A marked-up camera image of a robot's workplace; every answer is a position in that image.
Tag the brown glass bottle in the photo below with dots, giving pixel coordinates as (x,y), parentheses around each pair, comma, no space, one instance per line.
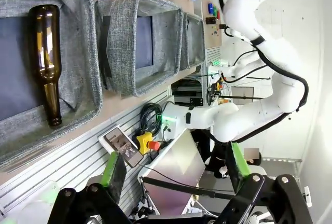
(46,60)

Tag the yellow emergency stop button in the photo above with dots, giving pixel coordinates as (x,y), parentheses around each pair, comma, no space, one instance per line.
(145,143)

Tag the black control unit rack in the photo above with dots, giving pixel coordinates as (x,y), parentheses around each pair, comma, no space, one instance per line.
(187,91)

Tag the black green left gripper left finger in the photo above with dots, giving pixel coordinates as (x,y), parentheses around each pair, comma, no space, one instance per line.
(114,172)

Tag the black thin rod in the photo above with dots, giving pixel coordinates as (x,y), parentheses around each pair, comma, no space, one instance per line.
(179,185)

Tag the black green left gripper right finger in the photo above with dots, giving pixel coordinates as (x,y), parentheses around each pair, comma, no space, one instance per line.
(237,164)

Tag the teach pendant tablet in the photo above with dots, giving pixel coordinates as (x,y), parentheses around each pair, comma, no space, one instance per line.
(124,146)

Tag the small grey fabric basket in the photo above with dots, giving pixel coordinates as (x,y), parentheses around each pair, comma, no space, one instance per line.
(193,40)

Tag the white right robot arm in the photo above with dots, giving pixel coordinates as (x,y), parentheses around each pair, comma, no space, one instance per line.
(249,104)

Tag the small brown box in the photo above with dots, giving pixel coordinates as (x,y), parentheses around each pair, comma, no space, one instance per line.
(211,20)

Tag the large grey fabric basket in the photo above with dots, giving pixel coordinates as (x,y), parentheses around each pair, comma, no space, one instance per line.
(77,53)

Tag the person in dark clothes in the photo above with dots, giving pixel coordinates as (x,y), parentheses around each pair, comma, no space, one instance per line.
(233,160)

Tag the grey fabric basket black label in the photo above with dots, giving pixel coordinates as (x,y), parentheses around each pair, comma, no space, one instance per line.
(122,42)

